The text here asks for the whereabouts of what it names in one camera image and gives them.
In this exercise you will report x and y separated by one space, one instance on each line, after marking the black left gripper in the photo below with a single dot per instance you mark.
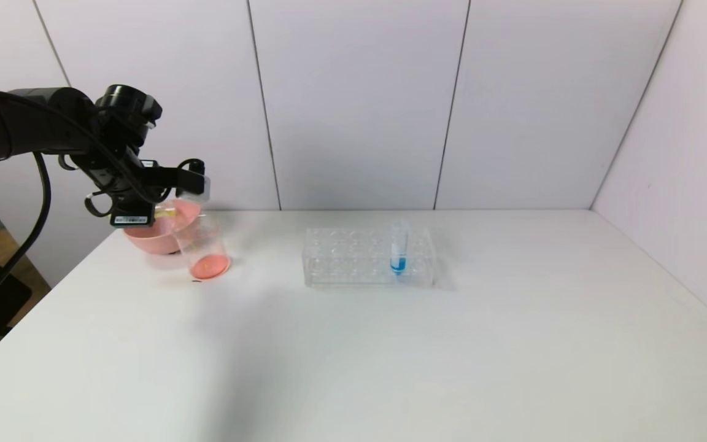
130 217

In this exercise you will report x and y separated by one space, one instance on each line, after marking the clear glass beaker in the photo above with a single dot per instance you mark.
209 265

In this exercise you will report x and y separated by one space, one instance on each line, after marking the test tube with blue pigment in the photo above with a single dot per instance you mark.
397 264

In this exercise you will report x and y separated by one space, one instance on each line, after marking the test tube with yellow pigment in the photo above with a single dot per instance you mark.
166 212

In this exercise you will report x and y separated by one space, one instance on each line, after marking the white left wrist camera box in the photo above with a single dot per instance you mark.
197 189

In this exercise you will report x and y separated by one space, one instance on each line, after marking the clear acrylic test tube rack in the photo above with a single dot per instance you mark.
341 270

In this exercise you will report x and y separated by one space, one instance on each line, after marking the pink plastic bowl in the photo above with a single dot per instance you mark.
157 239

